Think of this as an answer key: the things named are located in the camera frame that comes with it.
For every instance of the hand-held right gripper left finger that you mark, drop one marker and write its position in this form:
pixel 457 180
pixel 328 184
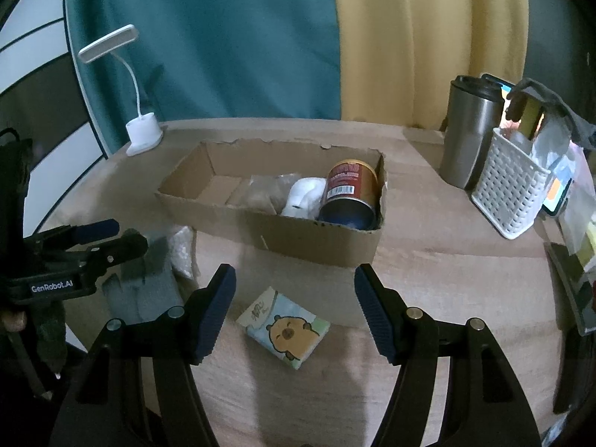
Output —
pixel 212 316

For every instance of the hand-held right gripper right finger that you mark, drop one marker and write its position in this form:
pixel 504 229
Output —
pixel 375 316

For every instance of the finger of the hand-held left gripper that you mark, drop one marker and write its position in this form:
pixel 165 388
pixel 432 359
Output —
pixel 93 230
pixel 123 247

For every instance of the grey knit glove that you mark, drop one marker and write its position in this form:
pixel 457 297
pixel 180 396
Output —
pixel 149 288

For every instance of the bag of cotton swabs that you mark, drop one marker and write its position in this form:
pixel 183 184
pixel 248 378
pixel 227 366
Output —
pixel 184 251

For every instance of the cartoon tissue pack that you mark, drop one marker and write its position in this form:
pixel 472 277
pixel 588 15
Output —
pixel 284 330

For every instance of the cardboard box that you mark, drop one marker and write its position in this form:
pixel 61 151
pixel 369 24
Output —
pixel 302 242

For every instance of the red can with yellow lid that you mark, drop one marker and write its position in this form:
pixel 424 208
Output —
pixel 349 181

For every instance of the white socks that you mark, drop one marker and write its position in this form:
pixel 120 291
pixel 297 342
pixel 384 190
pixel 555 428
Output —
pixel 302 198

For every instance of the person's left hand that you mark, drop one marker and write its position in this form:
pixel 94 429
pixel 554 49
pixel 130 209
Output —
pixel 13 321

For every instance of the white desk lamp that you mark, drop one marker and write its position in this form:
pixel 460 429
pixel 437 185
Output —
pixel 144 135

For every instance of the white perforated basket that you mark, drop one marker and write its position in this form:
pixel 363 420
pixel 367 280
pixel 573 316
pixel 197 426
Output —
pixel 507 191

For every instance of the dark book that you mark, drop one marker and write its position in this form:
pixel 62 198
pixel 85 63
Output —
pixel 570 288

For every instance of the steel travel tumbler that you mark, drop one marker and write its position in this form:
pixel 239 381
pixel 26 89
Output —
pixel 465 139

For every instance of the lit phone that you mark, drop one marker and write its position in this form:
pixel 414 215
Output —
pixel 556 195

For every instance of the teal curtain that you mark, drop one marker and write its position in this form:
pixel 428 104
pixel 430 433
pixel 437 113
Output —
pixel 223 46

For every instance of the yellow sticky notes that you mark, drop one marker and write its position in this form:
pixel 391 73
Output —
pixel 587 247

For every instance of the clear plastic bag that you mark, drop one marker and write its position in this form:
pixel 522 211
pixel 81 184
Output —
pixel 552 142

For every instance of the yellow bottle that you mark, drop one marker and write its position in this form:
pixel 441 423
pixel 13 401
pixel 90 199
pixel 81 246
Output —
pixel 530 118

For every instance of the yellow curtain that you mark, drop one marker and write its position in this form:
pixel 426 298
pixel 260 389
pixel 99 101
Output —
pixel 419 42

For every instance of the dark grey cloth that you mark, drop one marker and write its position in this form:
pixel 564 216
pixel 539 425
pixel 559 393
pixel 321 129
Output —
pixel 558 102

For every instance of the grey curtain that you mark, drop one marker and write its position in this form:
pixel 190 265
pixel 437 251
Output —
pixel 554 32

